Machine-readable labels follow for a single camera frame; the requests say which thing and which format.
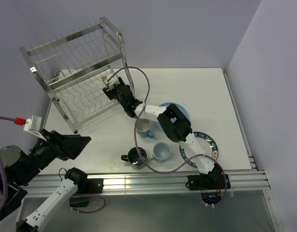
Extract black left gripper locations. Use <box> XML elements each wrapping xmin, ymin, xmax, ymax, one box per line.
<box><xmin>16</xmin><ymin>128</ymin><xmax>91</xmax><ymax>184</ymax></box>

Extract white mug blue handle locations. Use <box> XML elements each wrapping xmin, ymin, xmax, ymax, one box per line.
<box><xmin>136</xmin><ymin>119</ymin><xmax>155</xmax><ymax>139</ymax></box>

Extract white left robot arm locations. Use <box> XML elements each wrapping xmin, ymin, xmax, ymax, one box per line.
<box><xmin>0</xmin><ymin>130</ymin><xmax>103</xmax><ymax>232</ymax></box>

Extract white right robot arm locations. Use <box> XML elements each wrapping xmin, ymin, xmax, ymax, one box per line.
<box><xmin>102</xmin><ymin>84</ymin><xmax>230</xmax><ymax>190</ymax></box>

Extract stainless steel dish rack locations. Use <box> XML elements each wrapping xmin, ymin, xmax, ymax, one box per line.
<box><xmin>19</xmin><ymin>16</ymin><xmax>135</xmax><ymax>133</ymax></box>

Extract light blue plate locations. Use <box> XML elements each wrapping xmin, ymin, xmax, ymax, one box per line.
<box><xmin>155</xmin><ymin>102</ymin><xmax>190</xmax><ymax>132</ymax></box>

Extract black mug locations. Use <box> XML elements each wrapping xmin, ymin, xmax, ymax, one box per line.
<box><xmin>120</xmin><ymin>147</ymin><xmax>145</xmax><ymax>170</ymax></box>

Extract light grey cup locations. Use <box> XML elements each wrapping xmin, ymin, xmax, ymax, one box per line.
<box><xmin>150</xmin><ymin>142</ymin><xmax>171</xmax><ymax>162</ymax></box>

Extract white plate green rim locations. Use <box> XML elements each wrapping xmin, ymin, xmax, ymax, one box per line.
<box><xmin>179</xmin><ymin>131</ymin><xmax>218</xmax><ymax>174</ymax></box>

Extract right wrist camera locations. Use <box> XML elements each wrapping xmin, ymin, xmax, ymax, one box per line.
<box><xmin>101</xmin><ymin>76</ymin><xmax>121</xmax><ymax>90</ymax></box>

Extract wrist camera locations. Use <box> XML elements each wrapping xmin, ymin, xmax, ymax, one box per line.
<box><xmin>14</xmin><ymin>116</ymin><xmax>44</xmax><ymax>139</ymax></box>
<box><xmin>101</xmin><ymin>76</ymin><xmax>121</xmax><ymax>90</ymax></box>

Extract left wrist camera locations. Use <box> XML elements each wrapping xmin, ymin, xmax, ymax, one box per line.
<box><xmin>14</xmin><ymin>116</ymin><xmax>44</xmax><ymax>139</ymax></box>

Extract aluminium mounting rail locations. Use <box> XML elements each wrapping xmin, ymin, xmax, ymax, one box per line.
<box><xmin>24</xmin><ymin>171</ymin><xmax>270</xmax><ymax>198</ymax></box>

